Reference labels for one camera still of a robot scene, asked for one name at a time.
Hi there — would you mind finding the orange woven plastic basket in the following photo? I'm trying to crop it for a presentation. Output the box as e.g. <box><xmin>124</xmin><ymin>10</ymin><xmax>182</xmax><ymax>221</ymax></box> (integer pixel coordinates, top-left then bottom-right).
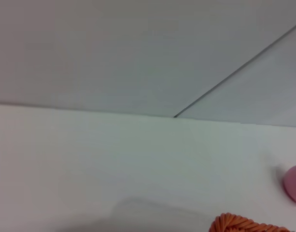
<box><xmin>209</xmin><ymin>212</ymin><xmax>296</xmax><ymax>232</ymax></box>

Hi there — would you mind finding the pink toy peach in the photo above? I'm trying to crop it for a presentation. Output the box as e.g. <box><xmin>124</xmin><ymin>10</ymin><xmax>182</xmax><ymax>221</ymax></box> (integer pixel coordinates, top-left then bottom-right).
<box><xmin>283</xmin><ymin>164</ymin><xmax>296</xmax><ymax>204</ymax></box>

